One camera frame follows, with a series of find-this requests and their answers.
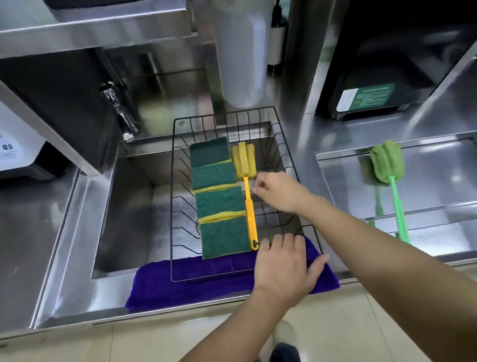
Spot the person's left hand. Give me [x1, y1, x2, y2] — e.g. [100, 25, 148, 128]
[250, 230, 334, 311]

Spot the person's right hand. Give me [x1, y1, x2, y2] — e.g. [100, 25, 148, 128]
[249, 167, 319, 222]

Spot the black wire dish rack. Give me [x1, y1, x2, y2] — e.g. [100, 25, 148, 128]
[158, 103, 325, 283]

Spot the person's left forearm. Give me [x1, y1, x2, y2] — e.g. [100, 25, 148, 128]
[147, 285, 308, 362]

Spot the person's right forearm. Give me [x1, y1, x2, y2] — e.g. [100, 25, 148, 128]
[298, 181, 477, 362]

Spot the yellow sponge bottle brush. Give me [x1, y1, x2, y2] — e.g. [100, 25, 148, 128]
[230, 140, 265, 253]

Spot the green and yellow scouring sponge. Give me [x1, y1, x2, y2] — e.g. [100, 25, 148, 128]
[188, 136, 233, 169]
[198, 215, 253, 260]
[190, 161, 240, 194]
[194, 185, 248, 225]

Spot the purple microfibre cloth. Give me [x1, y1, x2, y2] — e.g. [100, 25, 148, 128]
[120, 233, 342, 314]

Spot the green sponge bottle brush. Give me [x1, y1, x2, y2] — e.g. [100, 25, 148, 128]
[368, 139, 412, 248]

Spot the deep stainless steel sink basin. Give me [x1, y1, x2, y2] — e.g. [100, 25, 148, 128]
[80, 118, 308, 280]

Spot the translucent white cylinder container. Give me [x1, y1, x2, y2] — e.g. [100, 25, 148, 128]
[211, 0, 283, 111]

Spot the white pump bottle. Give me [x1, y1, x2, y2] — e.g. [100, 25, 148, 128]
[261, 0, 299, 77]

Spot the shallow stainless steel basin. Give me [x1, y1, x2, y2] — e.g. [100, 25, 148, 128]
[314, 130, 477, 264]

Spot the chrome dispenser tap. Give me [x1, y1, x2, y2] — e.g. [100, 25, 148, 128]
[99, 79, 142, 145]

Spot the black appliance with green label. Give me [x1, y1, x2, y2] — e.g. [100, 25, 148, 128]
[306, 0, 477, 123]

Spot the dark steel drinks dispenser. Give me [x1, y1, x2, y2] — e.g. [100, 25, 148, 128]
[0, 44, 146, 184]

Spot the stainless steel shelf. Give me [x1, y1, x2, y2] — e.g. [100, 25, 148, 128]
[0, 0, 200, 63]

